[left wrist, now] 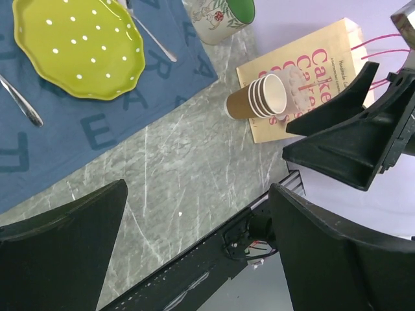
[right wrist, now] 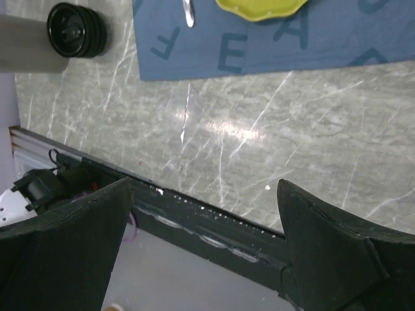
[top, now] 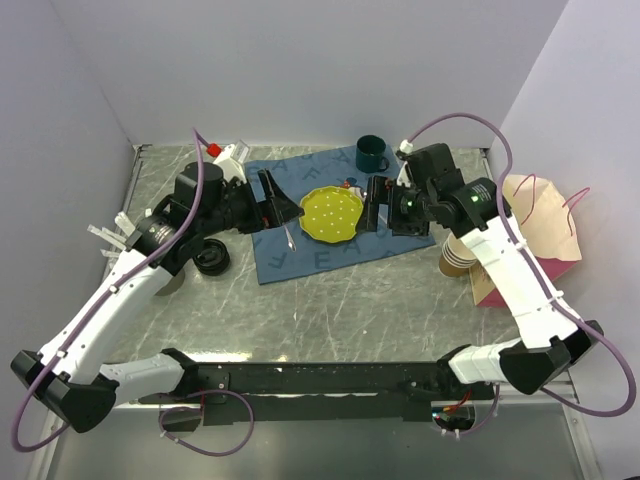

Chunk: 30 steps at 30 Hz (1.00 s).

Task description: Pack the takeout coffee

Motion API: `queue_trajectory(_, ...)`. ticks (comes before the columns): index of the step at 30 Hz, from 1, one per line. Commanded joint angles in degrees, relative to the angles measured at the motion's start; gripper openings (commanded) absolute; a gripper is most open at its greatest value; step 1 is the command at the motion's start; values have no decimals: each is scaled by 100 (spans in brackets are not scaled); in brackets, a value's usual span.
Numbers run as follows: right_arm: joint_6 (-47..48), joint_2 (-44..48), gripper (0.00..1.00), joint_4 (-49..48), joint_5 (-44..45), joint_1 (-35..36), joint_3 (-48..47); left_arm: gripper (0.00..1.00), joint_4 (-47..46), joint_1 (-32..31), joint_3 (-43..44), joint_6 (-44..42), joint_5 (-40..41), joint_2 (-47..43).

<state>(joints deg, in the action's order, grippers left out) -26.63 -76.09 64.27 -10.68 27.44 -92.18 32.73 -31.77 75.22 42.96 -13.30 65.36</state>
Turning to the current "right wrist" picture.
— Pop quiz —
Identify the silver fork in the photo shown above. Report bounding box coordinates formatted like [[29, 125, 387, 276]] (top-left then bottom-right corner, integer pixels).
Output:
[[182, 0, 195, 28]]

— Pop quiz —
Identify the yellow-green scalloped plate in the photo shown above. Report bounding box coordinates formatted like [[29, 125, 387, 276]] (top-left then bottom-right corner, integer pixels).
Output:
[[215, 0, 308, 22]]

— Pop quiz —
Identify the aluminium frame rail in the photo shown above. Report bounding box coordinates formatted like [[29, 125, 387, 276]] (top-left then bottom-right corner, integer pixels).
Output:
[[8, 126, 85, 163]]

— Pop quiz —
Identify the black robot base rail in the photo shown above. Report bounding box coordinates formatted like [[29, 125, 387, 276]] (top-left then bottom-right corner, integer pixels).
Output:
[[48, 152, 292, 292]]

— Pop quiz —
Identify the blue letter placemat cloth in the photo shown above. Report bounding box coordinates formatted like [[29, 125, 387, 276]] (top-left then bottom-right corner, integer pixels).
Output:
[[133, 1, 414, 81]]

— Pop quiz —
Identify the grey straw holder cup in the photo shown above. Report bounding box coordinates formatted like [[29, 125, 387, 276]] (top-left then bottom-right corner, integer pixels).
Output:
[[1, 14, 69, 73]]

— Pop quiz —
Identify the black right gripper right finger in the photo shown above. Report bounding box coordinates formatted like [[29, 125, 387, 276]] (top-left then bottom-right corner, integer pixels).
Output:
[[277, 179, 414, 310]]

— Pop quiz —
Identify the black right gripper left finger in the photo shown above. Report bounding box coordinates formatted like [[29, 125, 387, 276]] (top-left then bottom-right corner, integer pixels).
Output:
[[1, 178, 133, 310]]

